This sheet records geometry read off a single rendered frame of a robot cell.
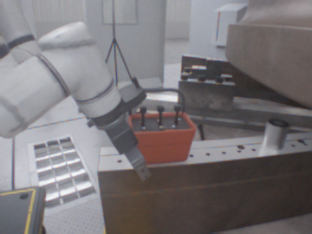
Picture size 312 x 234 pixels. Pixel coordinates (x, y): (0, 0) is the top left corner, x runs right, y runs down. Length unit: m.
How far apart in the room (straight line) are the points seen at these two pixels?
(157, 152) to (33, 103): 0.41
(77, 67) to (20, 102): 0.10
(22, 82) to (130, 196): 0.52
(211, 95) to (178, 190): 1.10
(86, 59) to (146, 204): 0.56
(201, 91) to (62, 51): 1.45
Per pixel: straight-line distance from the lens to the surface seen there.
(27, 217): 1.14
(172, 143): 0.65
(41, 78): 0.35
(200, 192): 0.80
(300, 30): 0.94
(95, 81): 0.39
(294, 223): 1.19
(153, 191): 0.74
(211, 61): 1.80
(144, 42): 3.76
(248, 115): 1.91
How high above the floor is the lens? 1.10
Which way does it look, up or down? 24 degrees down
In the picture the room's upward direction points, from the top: 1 degrees clockwise
